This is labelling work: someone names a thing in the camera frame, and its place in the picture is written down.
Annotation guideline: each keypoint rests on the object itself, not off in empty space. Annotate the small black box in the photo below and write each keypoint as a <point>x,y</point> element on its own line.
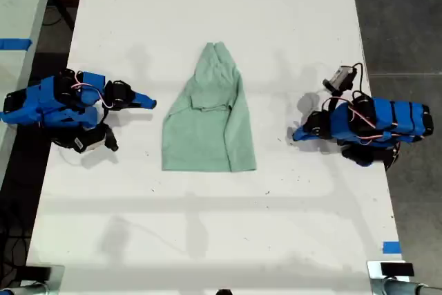
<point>397,269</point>
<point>38,271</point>

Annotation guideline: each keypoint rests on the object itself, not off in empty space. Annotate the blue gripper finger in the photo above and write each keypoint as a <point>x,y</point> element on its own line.
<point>300,132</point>
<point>144,105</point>
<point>145,98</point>
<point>309,137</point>

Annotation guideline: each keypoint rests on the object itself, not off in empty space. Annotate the small black round object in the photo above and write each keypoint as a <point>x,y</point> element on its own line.
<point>224,292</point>

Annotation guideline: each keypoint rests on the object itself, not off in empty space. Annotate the shiny metal plate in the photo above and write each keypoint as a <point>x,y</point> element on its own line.
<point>58,276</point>
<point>373,274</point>

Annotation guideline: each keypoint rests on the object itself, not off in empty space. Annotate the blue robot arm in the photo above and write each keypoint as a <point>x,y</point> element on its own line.
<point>386,119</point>
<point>34,105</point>

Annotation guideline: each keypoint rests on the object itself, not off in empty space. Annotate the short blue tape piece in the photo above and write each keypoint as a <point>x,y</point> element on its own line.
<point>391,247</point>

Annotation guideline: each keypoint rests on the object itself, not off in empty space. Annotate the pale green T-shirt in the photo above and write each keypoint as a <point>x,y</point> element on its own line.
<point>207,136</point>

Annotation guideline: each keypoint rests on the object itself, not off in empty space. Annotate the grey black camera box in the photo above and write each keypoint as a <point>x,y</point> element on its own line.
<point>340,77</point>

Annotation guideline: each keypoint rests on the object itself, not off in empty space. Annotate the short black camera stalk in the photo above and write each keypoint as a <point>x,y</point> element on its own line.
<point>336,96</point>
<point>111,137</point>

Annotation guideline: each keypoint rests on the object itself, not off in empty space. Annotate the black camera box white label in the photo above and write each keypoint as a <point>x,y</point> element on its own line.
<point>84,142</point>

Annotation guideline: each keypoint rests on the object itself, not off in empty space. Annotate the white side table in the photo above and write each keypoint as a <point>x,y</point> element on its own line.
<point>20,1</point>

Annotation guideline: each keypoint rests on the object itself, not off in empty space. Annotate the long blue tape strip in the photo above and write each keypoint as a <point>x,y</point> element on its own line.
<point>15,43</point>

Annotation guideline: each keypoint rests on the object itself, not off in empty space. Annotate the grey metal tube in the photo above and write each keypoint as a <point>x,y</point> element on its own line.
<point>407,288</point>

